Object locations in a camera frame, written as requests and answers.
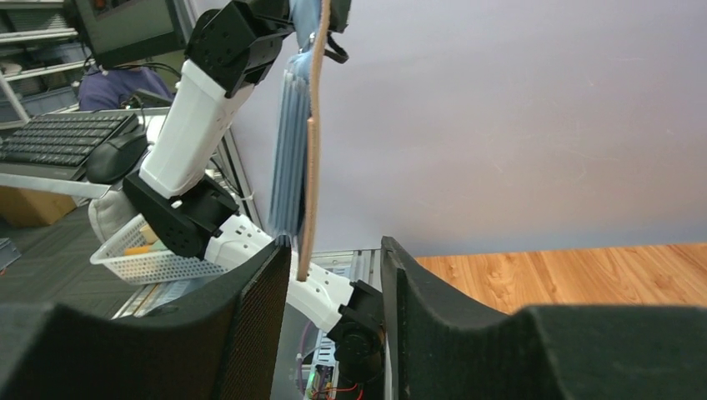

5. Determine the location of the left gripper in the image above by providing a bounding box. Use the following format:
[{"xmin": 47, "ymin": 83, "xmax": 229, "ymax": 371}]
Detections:
[{"xmin": 251, "ymin": 1, "xmax": 351, "ymax": 64}]

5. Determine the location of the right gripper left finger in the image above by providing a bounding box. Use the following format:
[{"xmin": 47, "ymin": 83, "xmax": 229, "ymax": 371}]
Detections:
[{"xmin": 1, "ymin": 243, "xmax": 291, "ymax": 399}]

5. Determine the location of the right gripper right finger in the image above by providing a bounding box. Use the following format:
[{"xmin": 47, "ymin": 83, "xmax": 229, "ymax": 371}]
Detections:
[{"xmin": 381, "ymin": 237, "xmax": 706, "ymax": 399}]

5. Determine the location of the pink leather card holder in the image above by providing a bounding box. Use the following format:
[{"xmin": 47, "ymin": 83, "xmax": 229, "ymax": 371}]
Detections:
[{"xmin": 268, "ymin": 22, "xmax": 327, "ymax": 282}]

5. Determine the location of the white perforated basket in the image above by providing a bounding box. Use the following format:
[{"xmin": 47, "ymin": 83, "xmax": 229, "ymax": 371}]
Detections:
[{"xmin": 90, "ymin": 215, "xmax": 228, "ymax": 285}]

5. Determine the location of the person in purple shirt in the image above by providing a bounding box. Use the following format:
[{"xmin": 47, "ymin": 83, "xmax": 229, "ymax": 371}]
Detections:
[{"xmin": 78, "ymin": 66, "xmax": 174, "ymax": 112}]

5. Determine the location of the black computer mouse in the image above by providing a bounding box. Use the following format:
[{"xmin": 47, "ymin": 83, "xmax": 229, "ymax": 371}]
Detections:
[{"xmin": 84, "ymin": 130, "xmax": 148, "ymax": 184}]

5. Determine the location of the black keyboard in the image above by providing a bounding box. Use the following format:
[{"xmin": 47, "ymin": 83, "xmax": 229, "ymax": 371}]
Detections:
[{"xmin": 1, "ymin": 113, "xmax": 138, "ymax": 168}]

